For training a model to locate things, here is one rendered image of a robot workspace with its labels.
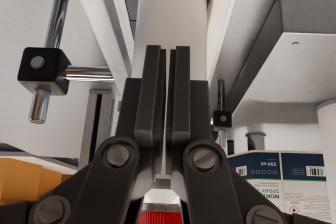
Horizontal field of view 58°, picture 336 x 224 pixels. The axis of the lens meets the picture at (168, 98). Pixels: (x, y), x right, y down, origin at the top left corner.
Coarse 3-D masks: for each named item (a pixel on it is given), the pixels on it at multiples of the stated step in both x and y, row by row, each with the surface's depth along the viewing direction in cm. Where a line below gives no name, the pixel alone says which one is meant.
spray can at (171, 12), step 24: (144, 0) 21; (168, 0) 20; (192, 0) 20; (144, 24) 20; (168, 24) 19; (192, 24) 20; (144, 48) 19; (168, 48) 19; (192, 48) 19; (168, 72) 18; (192, 72) 18; (168, 192) 16; (144, 216) 16; (168, 216) 16
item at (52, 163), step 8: (0, 144) 192; (8, 144) 192; (0, 152) 185; (8, 152) 184; (16, 152) 183; (24, 152) 183; (24, 160) 199; (32, 160) 197; (40, 160) 195; (48, 160) 199; (56, 160) 209; (64, 160) 231; (72, 160) 244; (48, 168) 235; (56, 168) 233; (64, 168) 230; (72, 168) 233
